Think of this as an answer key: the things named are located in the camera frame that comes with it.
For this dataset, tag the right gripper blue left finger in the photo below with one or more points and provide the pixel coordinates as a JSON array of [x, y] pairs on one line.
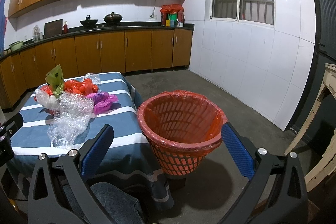
[[93, 151]]

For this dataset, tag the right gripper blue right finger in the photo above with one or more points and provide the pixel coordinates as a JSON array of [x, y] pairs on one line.
[[244, 161]]

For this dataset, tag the large clear bubble wrap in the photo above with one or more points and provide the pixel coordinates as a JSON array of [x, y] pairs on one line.
[[72, 118]]

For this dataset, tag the purple plastic bag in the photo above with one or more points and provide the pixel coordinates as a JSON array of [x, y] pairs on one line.
[[102, 101]]

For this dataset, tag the red plastic bag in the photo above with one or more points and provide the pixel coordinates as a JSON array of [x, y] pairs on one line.
[[83, 88], [47, 90]]

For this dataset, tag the green paw print bag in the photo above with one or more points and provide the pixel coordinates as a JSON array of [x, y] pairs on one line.
[[55, 80]]

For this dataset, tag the small clear plastic bag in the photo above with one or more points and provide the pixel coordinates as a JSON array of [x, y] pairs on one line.
[[49, 102]]

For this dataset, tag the red plastic trash basket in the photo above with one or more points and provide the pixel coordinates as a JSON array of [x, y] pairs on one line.
[[182, 128]]

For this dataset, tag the lower wooden kitchen cabinets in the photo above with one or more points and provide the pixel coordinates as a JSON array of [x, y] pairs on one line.
[[124, 51]]

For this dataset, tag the black kitchen countertop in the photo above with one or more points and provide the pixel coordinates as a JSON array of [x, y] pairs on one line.
[[79, 31]]

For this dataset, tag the blue white striped tablecloth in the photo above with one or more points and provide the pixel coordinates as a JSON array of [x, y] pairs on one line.
[[129, 160]]

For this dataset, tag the white wooden furniture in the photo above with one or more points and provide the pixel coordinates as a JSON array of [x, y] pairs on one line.
[[325, 134]]

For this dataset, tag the green bowl on counter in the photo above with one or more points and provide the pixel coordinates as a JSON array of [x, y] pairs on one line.
[[16, 45]]

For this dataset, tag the glass jar on counter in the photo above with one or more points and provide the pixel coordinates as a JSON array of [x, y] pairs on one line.
[[37, 34]]

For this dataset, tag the dark cutting board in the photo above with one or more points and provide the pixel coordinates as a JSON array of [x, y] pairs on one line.
[[53, 28]]

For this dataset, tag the red bottle on counter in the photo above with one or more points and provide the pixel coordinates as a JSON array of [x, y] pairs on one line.
[[65, 28]]

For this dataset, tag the black pan on stove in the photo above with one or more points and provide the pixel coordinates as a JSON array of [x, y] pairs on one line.
[[89, 23]]

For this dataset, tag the black wok with lid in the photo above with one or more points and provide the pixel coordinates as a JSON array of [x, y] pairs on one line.
[[113, 19]]

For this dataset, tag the green yellow containers on counter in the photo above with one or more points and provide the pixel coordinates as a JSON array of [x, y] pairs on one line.
[[175, 20]]

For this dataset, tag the red bag on counter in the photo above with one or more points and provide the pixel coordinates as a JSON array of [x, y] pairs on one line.
[[170, 9]]

